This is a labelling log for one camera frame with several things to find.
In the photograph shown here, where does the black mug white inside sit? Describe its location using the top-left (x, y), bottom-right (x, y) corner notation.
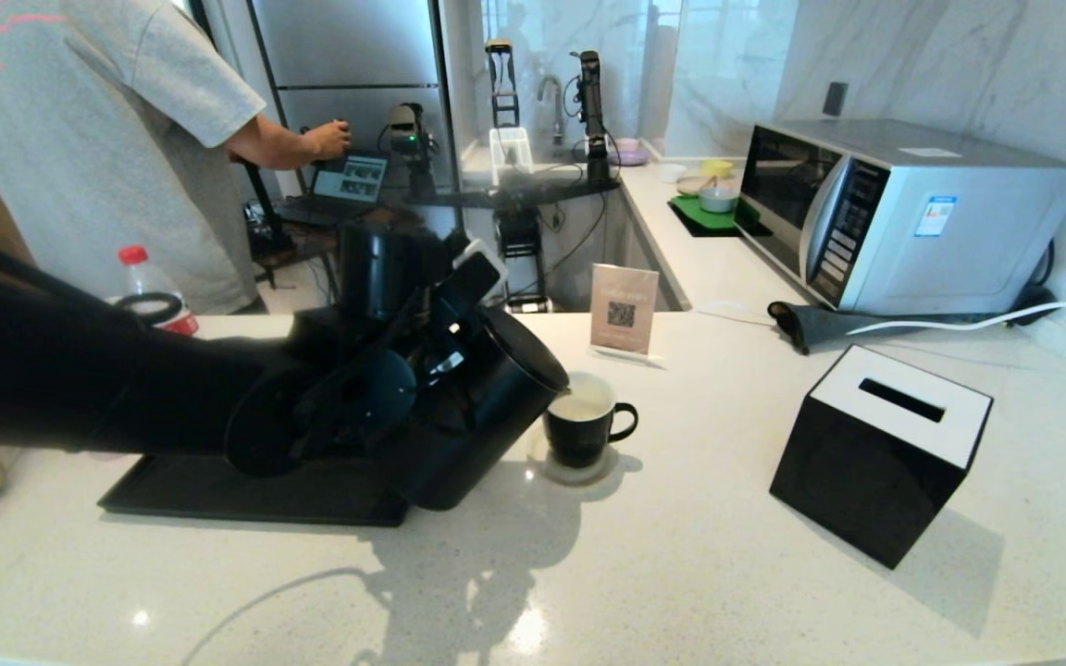
top-left (544, 373), bottom-right (638, 469)

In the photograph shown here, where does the silver refrigerator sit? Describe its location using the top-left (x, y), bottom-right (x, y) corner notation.
top-left (251, 0), bottom-right (474, 306)

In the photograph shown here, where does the white wire rack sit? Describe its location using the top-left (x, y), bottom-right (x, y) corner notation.
top-left (490, 128), bottom-right (535, 188)

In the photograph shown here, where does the black power cable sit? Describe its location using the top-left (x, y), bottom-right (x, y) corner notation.
top-left (1005, 242), bottom-right (1066, 325)

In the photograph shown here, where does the black tissue box white top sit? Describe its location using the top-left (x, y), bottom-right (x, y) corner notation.
top-left (770, 345), bottom-right (994, 569)

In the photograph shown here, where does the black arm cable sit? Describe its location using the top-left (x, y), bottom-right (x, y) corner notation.
top-left (0, 225), bottom-right (184, 327)

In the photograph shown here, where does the person in grey t-shirt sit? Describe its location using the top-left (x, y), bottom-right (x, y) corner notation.
top-left (0, 0), bottom-right (352, 315)

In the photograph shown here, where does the green mat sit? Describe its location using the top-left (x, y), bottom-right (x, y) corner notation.
top-left (668, 193), bottom-right (761, 239)

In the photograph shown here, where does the round translucent coaster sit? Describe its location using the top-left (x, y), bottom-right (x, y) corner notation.
top-left (533, 427), bottom-right (623, 487)

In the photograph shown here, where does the black electric kettle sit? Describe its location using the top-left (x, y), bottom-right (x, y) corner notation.
top-left (394, 305), bottom-right (571, 512)

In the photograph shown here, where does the chrome kitchen faucet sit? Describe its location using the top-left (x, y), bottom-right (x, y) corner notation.
top-left (538, 76), bottom-right (565, 149)

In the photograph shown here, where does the black serving tray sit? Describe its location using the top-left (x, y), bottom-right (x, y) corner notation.
top-left (98, 453), bottom-right (412, 527)

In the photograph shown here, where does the black upright stand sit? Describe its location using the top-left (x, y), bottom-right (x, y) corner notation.
top-left (485, 39), bottom-right (522, 129)

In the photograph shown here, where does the white power cable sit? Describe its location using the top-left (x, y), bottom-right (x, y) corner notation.
top-left (846, 289), bottom-right (1066, 338)

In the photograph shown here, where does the QR code sign stand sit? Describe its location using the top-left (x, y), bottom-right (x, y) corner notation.
top-left (589, 264), bottom-right (661, 364)

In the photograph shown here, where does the camera on tripod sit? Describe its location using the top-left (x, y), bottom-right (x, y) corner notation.
top-left (379, 103), bottom-right (440, 200)

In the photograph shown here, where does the silver microwave oven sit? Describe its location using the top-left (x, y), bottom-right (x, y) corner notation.
top-left (735, 118), bottom-right (1066, 316)

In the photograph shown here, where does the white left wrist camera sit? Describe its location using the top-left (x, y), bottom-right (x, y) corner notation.
top-left (448, 239), bottom-right (508, 306)

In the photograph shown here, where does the open laptop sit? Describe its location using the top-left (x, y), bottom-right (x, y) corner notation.
top-left (279, 154), bottom-right (389, 230)

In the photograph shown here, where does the clear water bottle red cap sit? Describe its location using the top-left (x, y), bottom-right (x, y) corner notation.
top-left (118, 245), bottom-right (201, 336)

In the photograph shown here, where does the dark grey cloth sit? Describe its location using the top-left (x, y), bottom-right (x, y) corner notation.
top-left (766, 302), bottom-right (1024, 357)

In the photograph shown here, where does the brown wooden desk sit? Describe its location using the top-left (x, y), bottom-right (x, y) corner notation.
top-left (255, 208), bottom-right (425, 311)

